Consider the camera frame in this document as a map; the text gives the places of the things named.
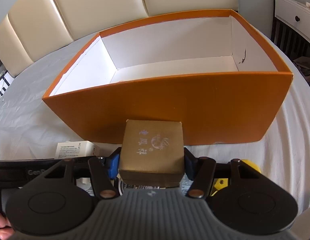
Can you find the gold gift box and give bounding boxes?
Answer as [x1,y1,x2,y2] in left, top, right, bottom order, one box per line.
[118,120,184,187]

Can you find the person's right hand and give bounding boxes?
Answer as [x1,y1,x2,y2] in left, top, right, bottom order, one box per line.
[0,213,15,240]

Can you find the yellow tape measure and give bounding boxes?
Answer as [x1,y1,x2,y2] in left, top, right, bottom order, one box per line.
[210,159,262,196]

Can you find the orange cardboard box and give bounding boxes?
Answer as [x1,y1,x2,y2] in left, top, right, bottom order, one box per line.
[42,9,294,145]

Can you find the left bedside shelf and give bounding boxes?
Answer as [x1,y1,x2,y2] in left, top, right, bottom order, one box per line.
[0,60,14,98]

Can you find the cream padded headboard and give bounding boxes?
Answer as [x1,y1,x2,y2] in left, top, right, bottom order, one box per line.
[0,0,239,76]

